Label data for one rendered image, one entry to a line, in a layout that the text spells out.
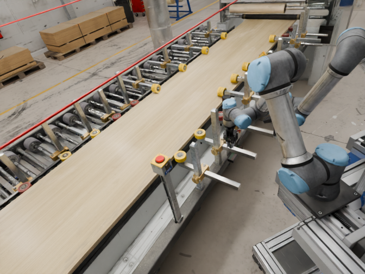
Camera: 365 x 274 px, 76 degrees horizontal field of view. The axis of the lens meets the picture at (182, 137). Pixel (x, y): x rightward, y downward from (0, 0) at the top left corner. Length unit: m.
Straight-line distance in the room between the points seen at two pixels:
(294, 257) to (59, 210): 1.55
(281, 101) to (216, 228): 1.54
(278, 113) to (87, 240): 1.08
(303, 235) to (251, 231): 1.08
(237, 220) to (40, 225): 1.53
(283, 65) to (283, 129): 0.23
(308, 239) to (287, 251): 0.79
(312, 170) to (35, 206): 1.49
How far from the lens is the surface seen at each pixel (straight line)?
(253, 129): 1.76
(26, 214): 1.70
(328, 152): 1.06
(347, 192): 1.26
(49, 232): 1.52
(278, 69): 0.91
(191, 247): 2.18
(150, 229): 1.60
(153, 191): 1.52
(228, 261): 2.12
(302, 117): 1.40
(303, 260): 1.96
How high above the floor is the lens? 1.98
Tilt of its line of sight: 40 degrees down
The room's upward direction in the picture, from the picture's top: 11 degrees counter-clockwise
